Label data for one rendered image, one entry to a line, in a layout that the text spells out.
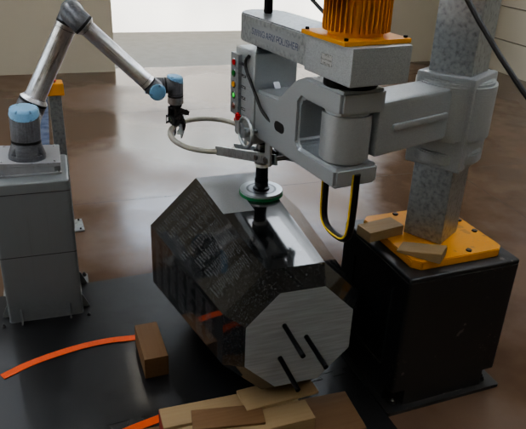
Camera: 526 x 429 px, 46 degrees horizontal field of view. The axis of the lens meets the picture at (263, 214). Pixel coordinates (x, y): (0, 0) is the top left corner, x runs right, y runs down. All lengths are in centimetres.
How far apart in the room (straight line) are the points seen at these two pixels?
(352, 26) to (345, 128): 36
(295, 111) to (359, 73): 45
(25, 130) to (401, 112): 192
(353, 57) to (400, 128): 47
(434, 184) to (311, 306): 83
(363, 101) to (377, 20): 28
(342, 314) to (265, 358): 36
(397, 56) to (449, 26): 55
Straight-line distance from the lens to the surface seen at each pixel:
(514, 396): 346
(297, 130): 251
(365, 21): 219
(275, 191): 306
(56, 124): 443
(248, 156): 301
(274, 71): 280
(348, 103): 222
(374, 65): 216
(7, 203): 341
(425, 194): 291
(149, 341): 327
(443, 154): 277
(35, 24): 932
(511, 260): 306
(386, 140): 243
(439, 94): 261
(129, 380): 324
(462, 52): 271
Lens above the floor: 212
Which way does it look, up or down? 26 degrees down
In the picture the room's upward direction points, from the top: 2 degrees clockwise
